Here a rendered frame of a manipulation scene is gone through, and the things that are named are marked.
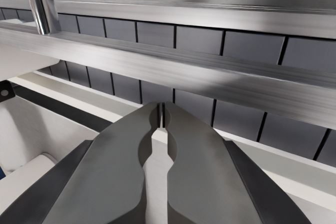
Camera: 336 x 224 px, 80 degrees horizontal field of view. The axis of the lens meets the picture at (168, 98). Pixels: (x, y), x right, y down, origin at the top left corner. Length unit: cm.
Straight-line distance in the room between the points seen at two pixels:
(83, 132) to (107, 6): 19
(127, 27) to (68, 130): 22
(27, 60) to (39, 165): 27
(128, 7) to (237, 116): 13
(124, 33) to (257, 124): 14
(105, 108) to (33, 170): 30
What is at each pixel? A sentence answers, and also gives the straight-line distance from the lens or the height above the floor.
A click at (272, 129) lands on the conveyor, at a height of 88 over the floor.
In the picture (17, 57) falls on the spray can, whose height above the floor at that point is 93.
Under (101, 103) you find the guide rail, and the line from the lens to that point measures 21.
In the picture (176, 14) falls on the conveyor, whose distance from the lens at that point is 17.
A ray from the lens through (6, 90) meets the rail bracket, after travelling 42.
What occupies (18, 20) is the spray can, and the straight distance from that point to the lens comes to 33.
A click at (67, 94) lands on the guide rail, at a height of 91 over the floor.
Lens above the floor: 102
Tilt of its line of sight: 49 degrees down
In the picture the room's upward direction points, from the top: 130 degrees counter-clockwise
